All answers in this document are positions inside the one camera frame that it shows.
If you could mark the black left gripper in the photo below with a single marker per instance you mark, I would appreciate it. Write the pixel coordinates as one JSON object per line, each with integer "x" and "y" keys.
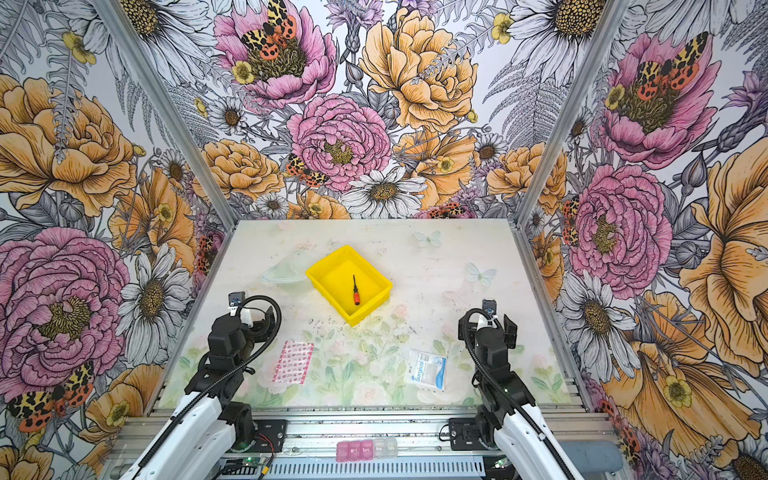
{"x": 262, "y": 332}

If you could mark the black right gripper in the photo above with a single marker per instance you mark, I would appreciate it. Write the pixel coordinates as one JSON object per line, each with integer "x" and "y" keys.
{"x": 508, "y": 333}

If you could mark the red black screwdriver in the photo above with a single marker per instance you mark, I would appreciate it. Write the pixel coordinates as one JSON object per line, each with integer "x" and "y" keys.
{"x": 356, "y": 294}

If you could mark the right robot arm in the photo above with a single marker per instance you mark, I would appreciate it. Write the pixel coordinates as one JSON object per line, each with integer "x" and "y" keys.
{"x": 509, "y": 418}

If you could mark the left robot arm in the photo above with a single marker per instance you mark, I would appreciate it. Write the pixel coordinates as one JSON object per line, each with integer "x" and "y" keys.
{"x": 208, "y": 422}

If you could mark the yellow plastic bin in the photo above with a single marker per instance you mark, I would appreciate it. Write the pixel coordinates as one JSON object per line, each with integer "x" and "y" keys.
{"x": 332, "y": 277}

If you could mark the white blue wipe packet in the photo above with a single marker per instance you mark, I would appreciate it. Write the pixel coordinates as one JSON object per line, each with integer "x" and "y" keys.
{"x": 426, "y": 370}

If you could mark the pink patterned sticker packet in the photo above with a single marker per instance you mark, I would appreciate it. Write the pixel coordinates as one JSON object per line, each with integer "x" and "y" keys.
{"x": 293, "y": 363}

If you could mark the blue grey pad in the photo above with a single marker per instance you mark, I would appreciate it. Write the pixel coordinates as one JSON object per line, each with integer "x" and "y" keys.
{"x": 592, "y": 457}

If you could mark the pink clear pill organizer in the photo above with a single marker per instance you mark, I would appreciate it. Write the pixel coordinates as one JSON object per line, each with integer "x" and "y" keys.
{"x": 366, "y": 450}

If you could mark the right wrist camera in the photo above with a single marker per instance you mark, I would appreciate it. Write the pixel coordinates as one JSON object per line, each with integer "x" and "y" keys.
{"x": 489, "y": 307}

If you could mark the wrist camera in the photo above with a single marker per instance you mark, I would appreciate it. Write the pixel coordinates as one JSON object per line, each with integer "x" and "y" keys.
{"x": 489, "y": 307}
{"x": 235, "y": 299}

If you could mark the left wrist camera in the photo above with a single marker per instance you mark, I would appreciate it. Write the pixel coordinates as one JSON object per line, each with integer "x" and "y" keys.
{"x": 235, "y": 299}

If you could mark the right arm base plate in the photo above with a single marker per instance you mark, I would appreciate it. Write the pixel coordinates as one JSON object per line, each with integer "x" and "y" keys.
{"x": 469, "y": 434}

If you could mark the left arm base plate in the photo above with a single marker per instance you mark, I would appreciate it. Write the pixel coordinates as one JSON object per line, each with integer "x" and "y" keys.
{"x": 260, "y": 436}

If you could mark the white vented rail cover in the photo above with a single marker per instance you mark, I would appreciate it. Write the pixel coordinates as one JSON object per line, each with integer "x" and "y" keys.
{"x": 418, "y": 467}

